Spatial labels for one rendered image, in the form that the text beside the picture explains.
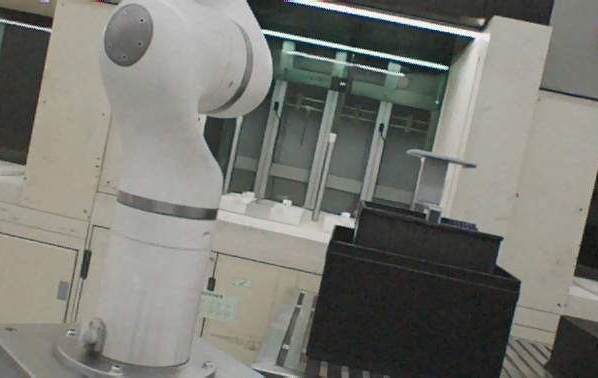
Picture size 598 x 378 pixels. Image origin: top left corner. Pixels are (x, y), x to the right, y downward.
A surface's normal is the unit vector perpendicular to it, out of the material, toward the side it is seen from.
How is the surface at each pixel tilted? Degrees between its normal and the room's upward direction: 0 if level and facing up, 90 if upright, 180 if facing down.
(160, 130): 121
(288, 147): 90
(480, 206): 90
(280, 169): 90
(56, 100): 90
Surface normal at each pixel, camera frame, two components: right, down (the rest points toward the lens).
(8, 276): -0.07, 0.04
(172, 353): 0.69, 0.18
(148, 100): -0.33, 0.60
